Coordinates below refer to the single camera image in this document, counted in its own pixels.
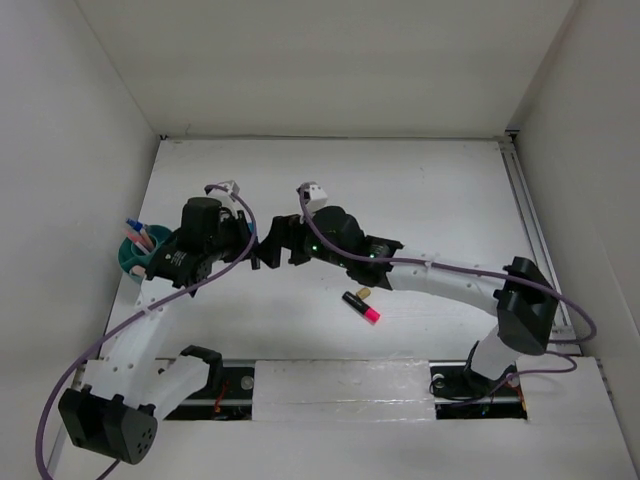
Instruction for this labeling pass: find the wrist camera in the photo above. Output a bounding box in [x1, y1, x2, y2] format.
[297, 182, 328, 214]
[204, 180, 240, 209]

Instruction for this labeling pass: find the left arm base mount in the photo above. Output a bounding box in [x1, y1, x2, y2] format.
[166, 345, 256, 421]

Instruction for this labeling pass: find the black highlighter pink cap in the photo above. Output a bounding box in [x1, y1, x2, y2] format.
[342, 292, 380, 325]

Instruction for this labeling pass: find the pink slim highlighter pen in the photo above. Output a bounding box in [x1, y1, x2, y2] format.
[135, 232, 154, 252]

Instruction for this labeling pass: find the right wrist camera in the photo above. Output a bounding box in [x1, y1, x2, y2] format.
[297, 182, 328, 214]

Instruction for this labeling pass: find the clear bottle blue cap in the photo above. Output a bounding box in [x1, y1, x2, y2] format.
[126, 218, 142, 230]

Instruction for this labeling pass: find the aluminium rail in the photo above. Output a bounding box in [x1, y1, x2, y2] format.
[499, 130, 566, 306]

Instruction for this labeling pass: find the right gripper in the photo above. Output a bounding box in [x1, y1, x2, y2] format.
[252, 213, 350, 271]

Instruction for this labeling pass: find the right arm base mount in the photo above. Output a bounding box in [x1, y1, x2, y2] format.
[428, 358, 528, 420]

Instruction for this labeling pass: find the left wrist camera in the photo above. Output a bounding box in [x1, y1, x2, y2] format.
[204, 180, 240, 209]

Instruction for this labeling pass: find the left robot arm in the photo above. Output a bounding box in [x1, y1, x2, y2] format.
[58, 188, 259, 465]

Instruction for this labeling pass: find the teal round organizer container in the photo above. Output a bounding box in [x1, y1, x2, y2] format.
[117, 225, 171, 284]

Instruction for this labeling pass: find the red slim highlighter pen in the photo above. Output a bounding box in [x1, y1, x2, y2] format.
[125, 230, 151, 255]

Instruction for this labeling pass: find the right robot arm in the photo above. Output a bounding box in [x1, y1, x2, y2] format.
[257, 206, 558, 394]

